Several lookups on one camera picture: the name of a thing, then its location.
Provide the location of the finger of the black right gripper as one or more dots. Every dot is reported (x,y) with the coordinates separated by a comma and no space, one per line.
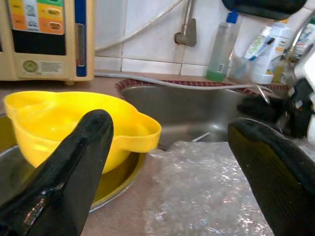
(261,110)

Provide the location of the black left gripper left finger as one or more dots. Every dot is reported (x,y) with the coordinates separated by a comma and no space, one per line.
(61,177)

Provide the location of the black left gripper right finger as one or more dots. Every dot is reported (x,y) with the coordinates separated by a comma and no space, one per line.
(275,177)

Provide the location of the steel spoon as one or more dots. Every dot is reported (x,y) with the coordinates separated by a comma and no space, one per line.
(264,97)

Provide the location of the shallow steel dish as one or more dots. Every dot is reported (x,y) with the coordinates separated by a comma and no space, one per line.
(115,182)

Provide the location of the yellow plastic bowl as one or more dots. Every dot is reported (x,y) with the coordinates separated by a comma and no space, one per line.
(49,115)

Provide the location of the white detergent bottle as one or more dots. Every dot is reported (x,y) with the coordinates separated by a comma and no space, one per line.
(263,73)

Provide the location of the clear plastic cup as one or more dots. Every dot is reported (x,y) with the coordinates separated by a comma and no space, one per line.
(242,68)

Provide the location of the clear bottle blue cap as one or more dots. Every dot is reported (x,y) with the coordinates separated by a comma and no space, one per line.
(221,49)

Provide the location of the steel sink basin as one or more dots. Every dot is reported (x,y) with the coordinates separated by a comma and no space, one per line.
(184,110)

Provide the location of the curved steel faucet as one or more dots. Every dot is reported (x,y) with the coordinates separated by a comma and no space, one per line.
(299,32)

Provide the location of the clear bubble wrap sheet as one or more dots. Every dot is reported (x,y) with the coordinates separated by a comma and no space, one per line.
(197,196)

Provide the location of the dark blue hanging pan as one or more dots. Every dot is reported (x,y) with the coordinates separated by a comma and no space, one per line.
(265,8)

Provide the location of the cream water ionizer machine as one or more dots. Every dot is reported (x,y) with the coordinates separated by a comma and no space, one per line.
(49,71)

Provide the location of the grey wall tap lever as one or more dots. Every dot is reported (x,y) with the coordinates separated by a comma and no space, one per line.
(188,34)

